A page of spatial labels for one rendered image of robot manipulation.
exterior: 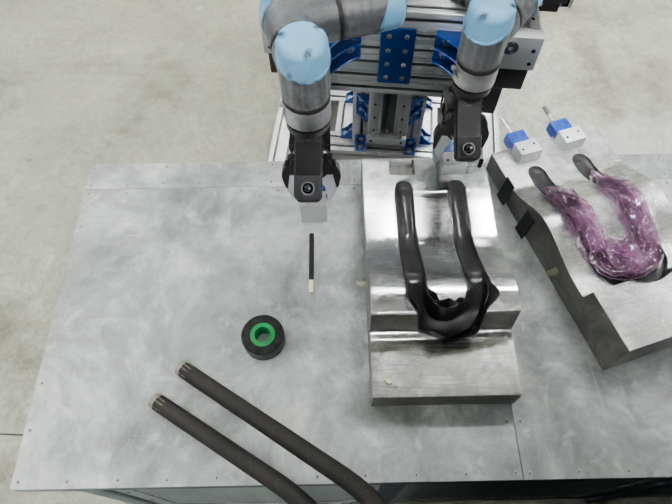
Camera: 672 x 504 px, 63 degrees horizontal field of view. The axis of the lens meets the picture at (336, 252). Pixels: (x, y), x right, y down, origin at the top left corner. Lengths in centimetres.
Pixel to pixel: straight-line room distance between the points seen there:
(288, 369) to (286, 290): 16
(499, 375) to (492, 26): 58
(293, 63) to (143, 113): 190
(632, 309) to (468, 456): 39
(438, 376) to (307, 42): 59
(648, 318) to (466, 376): 33
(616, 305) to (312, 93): 65
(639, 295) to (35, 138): 237
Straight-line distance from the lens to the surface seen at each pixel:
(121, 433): 110
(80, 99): 281
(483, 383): 102
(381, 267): 101
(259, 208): 123
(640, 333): 109
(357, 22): 89
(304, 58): 78
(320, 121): 86
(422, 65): 154
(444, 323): 102
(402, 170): 120
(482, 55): 97
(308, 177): 89
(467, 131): 104
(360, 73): 158
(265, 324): 106
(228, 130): 247
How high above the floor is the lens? 181
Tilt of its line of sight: 61 degrees down
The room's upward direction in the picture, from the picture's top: 1 degrees counter-clockwise
